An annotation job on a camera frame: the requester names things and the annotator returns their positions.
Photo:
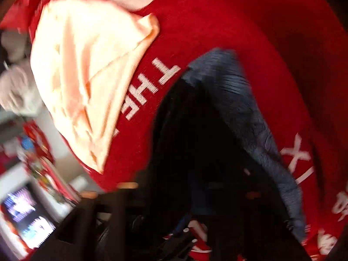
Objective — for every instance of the screen with colourful picture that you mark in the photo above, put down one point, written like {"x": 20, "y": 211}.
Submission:
{"x": 26, "y": 217}

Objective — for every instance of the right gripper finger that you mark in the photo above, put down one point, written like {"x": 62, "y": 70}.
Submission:
{"x": 107, "y": 227}

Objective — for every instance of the cream folded cloth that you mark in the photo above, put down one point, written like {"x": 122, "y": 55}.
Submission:
{"x": 83, "y": 58}

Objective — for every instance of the red wedding blanket white characters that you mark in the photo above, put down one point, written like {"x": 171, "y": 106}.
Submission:
{"x": 294, "y": 54}

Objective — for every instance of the black pants blue side stripes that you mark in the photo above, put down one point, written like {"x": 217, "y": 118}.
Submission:
{"x": 214, "y": 159}

